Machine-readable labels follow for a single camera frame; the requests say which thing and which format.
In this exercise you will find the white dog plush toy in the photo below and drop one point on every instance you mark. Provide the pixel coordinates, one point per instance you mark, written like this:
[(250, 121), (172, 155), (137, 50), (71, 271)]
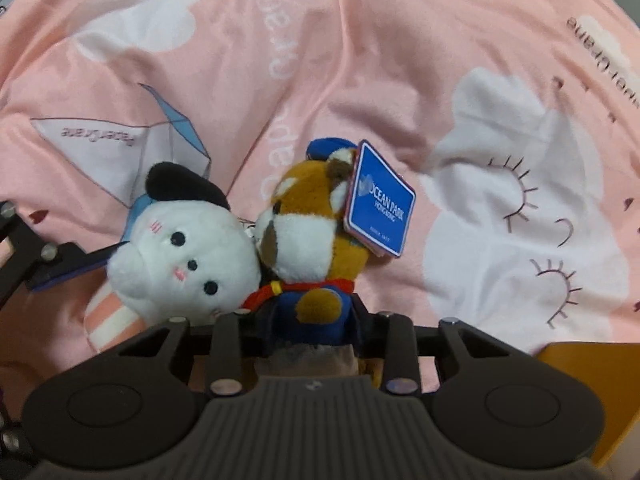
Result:
[(185, 255)]

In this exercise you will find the orange cardboard box white inside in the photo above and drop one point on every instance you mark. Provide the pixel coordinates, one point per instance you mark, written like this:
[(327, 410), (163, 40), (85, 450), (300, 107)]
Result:
[(595, 375)]

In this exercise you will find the red panda plush blue tag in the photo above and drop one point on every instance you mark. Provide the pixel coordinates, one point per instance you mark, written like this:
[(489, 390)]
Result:
[(310, 240)]

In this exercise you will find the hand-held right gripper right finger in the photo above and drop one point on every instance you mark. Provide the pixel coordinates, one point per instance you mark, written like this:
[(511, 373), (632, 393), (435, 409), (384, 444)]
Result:
[(400, 345)]

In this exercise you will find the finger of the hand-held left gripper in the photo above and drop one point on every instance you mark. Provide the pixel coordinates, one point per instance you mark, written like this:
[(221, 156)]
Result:
[(65, 265), (12, 452)]

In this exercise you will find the pink printed blanket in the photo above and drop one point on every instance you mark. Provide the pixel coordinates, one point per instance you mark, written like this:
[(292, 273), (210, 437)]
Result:
[(400, 60)]

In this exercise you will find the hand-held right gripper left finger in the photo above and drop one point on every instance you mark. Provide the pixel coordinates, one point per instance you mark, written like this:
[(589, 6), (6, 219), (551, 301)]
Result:
[(227, 340)]

